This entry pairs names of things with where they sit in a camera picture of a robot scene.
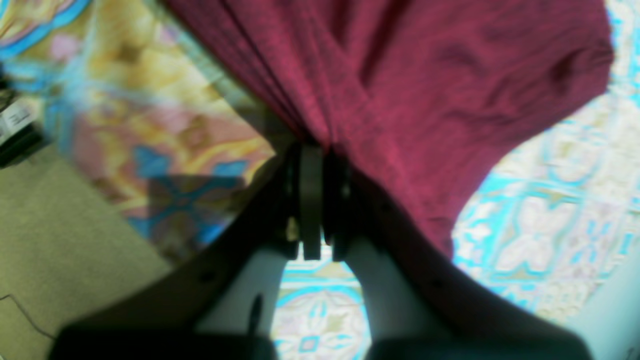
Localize black labelled equipment box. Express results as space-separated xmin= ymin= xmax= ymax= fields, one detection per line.
xmin=0 ymin=72 xmax=46 ymax=169

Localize maroon t-shirt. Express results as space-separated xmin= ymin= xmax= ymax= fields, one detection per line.
xmin=165 ymin=0 xmax=614 ymax=257

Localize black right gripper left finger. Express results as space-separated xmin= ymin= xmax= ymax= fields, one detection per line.
xmin=49 ymin=145 xmax=324 ymax=360

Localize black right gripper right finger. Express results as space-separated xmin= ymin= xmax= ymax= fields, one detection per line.
xmin=325 ymin=150 xmax=593 ymax=360

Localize patterned tablecloth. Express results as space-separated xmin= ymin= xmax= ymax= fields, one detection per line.
xmin=1 ymin=0 xmax=639 ymax=360

